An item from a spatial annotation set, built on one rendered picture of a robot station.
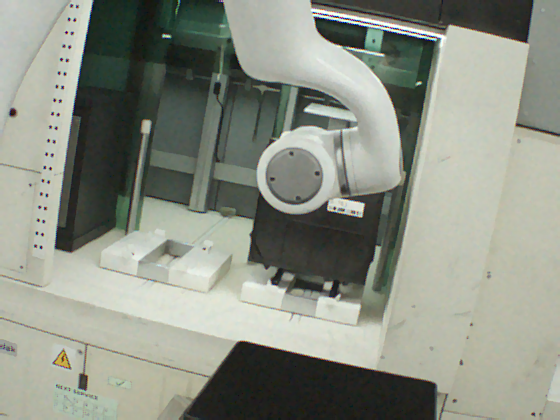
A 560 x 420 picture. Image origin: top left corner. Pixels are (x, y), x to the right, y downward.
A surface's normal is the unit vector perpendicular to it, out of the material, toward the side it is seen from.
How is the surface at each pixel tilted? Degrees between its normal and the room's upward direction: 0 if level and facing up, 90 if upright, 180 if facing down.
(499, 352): 90
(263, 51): 118
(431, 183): 90
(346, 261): 94
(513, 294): 90
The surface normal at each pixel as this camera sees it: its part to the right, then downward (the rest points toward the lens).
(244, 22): -0.54, 0.56
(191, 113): -0.15, 0.17
